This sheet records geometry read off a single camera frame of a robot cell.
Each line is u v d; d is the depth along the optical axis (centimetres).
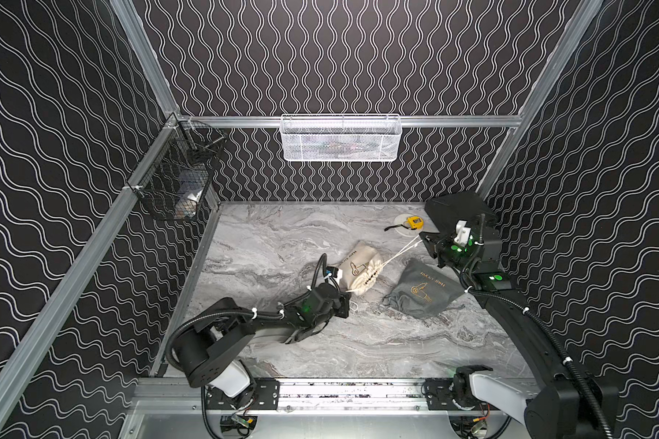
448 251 69
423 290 88
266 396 74
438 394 75
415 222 111
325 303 67
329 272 77
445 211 110
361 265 92
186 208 84
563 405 39
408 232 110
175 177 92
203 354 44
